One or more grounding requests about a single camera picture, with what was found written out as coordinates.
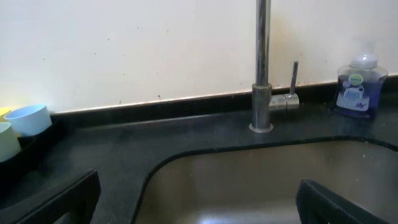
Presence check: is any steel sink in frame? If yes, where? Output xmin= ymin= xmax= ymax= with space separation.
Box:
xmin=130 ymin=136 xmax=398 ymax=224

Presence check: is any yellow cup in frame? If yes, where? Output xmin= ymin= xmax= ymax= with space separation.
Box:
xmin=0 ymin=106 xmax=12 ymax=123

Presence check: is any black tray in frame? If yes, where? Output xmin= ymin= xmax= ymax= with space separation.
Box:
xmin=0 ymin=119 xmax=68 ymax=202

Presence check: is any blue soap bottle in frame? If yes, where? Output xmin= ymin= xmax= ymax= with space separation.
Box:
xmin=333 ymin=40 xmax=389 ymax=119

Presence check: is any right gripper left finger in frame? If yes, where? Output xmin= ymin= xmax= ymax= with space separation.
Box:
xmin=0 ymin=169 xmax=102 ymax=224

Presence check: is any light green cup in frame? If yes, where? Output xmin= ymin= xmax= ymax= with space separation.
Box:
xmin=0 ymin=121 xmax=22 ymax=163

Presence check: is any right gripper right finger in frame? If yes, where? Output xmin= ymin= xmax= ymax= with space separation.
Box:
xmin=295 ymin=179 xmax=392 ymax=224

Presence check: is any steel tap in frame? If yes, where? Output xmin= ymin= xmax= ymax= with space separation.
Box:
xmin=248 ymin=0 xmax=300 ymax=134

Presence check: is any blue cup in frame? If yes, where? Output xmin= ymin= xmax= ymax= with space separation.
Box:
xmin=4 ymin=103 xmax=53 ymax=138

